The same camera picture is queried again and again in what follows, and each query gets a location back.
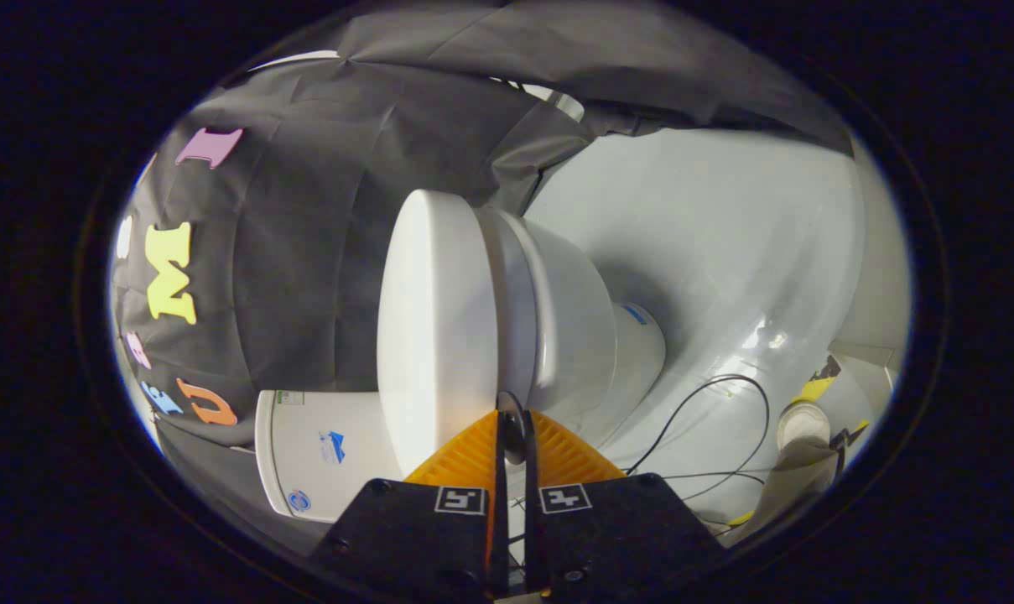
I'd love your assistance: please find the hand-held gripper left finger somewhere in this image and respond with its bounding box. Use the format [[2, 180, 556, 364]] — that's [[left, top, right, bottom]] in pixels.
[[309, 409, 507, 601]]

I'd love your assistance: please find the black cable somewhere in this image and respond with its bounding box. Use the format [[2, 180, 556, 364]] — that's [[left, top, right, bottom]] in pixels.
[[624, 374, 772, 504]]

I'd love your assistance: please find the white round cup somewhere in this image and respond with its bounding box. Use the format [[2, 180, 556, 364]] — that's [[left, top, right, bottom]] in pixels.
[[777, 401, 832, 450]]

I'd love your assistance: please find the white toilet lid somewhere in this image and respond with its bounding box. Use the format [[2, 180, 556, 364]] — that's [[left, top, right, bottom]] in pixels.
[[377, 189, 501, 479]]

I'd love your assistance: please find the white toilet tank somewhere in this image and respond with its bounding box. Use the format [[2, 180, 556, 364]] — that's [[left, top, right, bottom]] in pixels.
[[255, 388, 407, 523]]

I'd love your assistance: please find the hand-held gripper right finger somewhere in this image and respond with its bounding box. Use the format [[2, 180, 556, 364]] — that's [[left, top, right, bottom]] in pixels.
[[523, 409, 725, 601]]

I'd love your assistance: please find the black backdrop cloth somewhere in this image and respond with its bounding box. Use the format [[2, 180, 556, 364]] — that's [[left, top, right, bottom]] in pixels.
[[108, 0, 855, 504]]

